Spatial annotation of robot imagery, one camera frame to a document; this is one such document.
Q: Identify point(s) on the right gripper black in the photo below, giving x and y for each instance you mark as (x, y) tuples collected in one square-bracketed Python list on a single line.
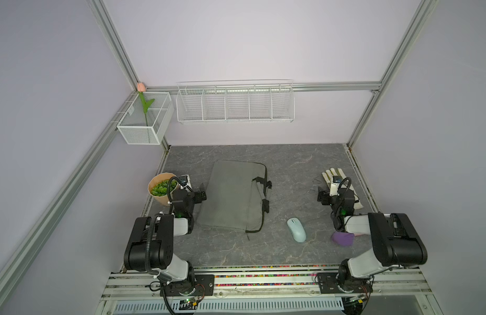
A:
[(326, 195)]

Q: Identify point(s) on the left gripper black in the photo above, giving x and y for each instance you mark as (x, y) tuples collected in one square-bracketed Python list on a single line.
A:
[(198, 195)]

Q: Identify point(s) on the grey laptop bag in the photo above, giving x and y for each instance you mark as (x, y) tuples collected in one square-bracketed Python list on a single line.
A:
[(237, 197)]

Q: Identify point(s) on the light blue computer mouse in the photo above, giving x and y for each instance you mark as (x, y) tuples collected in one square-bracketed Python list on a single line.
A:
[(297, 230)]

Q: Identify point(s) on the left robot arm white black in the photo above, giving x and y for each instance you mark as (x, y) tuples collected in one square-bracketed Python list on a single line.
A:
[(150, 246)]

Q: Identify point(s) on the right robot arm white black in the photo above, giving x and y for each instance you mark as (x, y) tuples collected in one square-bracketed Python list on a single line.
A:
[(395, 244)]

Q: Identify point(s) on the beige work glove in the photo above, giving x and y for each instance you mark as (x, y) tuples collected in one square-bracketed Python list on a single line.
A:
[(327, 175)]

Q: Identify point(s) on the potted green plant paper cup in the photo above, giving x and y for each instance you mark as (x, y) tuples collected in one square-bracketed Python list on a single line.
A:
[(159, 185)]

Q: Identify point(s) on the purple pink brush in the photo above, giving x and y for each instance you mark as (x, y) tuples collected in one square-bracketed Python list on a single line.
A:
[(345, 239)]

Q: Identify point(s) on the white mesh box basket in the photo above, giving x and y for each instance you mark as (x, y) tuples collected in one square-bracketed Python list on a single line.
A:
[(132, 125)]

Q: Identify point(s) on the pink artificial tulip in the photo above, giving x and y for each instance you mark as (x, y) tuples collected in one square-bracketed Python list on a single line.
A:
[(146, 104)]

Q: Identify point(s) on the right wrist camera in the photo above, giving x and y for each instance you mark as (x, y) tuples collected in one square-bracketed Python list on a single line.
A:
[(335, 184)]

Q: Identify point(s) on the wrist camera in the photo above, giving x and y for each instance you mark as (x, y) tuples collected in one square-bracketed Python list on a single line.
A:
[(184, 182), (335, 184)]

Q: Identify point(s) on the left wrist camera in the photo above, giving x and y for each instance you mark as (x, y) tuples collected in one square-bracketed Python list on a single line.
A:
[(184, 182)]

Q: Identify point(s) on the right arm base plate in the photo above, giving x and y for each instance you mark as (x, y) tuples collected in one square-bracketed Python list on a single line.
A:
[(330, 283)]

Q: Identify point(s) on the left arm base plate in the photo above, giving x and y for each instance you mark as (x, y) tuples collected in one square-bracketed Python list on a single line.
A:
[(197, 285)]

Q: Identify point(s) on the white wire wall shelf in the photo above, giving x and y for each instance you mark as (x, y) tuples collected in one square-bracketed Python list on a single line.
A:
[(235, 101)]

